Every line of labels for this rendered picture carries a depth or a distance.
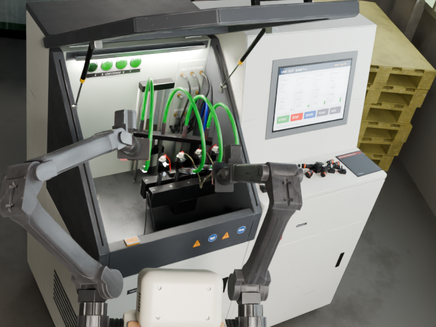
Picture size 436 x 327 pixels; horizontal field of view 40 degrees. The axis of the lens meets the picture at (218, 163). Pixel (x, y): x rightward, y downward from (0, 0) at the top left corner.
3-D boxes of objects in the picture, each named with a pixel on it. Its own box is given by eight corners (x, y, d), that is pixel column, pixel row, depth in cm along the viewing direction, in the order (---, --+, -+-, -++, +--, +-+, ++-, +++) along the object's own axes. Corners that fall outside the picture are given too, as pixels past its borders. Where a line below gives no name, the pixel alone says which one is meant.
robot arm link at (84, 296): (77, 308, 159) (93, 307, 157) (80, 268, 162) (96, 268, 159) (98, 309, 167) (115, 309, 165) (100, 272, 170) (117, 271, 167)
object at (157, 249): (106, 283, 222) (110, 252, 213) (102, 274, 225) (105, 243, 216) (246, 242, 253) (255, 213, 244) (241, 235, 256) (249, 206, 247)
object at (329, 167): (308, 183, 262) (311, 174, 258) (294, 169, 268) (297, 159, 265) (347, 174, 273) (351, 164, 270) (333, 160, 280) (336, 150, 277)
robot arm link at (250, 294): (242, 309, 166) (260, 309, 167) (241, 272, 169) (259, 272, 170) (232, 311, 175) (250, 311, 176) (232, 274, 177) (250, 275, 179)
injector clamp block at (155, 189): (148, 222, 246) (152, 193, 237) (137, 206, 253) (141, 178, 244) (218, 204, 263) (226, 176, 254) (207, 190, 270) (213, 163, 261)
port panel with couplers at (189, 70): (172, 128, 264) (182, 65, 245) (169, 124, 266) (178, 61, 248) (198, 124, 270) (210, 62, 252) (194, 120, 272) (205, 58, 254)
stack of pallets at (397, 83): (396, 174, 459) (442, 73, 408) (292, 168, 441) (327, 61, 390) (348, 91, 553) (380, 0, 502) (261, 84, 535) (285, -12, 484)
